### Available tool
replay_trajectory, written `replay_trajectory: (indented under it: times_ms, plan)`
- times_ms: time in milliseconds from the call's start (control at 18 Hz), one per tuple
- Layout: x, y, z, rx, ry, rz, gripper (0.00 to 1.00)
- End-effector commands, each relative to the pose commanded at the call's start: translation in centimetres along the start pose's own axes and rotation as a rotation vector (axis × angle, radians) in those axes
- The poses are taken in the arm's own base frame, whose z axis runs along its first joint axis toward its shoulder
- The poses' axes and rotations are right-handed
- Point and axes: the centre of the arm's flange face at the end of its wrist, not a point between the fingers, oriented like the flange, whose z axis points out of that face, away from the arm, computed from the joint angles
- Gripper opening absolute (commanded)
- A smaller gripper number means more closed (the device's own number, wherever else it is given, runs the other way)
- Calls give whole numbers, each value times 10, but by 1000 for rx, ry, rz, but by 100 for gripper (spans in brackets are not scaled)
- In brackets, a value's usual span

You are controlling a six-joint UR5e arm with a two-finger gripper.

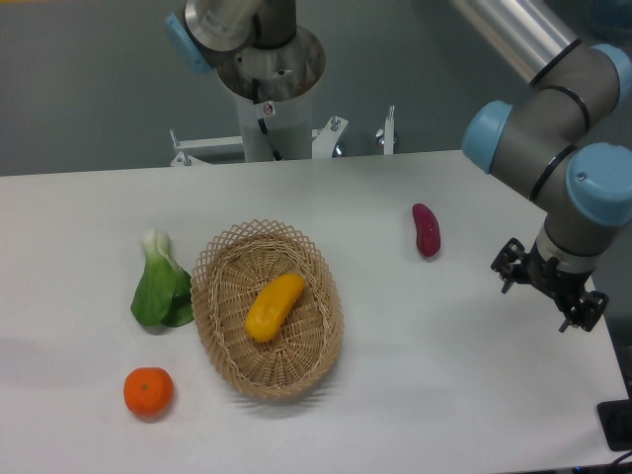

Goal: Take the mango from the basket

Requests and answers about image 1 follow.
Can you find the green bok choy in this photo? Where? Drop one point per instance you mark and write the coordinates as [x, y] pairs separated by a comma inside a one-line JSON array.
[[163, 294]]

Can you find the orange tangerine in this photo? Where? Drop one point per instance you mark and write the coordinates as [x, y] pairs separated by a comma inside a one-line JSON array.
[[148, 391]]

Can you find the white metal frame bracket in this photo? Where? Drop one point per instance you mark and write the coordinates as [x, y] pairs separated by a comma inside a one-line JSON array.
[[326, 144]]

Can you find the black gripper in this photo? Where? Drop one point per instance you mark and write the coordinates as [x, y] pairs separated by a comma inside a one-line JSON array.
[[581, 309]]

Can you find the yellow mango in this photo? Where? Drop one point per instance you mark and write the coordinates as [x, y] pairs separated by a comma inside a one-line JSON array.
[[272, 306]]

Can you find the woven wicker basket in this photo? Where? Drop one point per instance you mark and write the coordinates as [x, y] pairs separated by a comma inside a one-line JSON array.
[[230, 273]]

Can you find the black device at table edge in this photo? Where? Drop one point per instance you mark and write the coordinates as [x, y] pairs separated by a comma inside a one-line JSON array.
[[615, 420]]

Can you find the purple sweet potato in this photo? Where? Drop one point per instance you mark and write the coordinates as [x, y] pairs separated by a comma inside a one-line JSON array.
[[427, 230]]

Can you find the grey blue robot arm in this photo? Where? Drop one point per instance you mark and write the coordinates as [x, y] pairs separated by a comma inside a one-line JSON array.
[[270, 65]]

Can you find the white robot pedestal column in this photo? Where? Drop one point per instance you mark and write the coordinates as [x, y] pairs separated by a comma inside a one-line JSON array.
[[276, 130]]

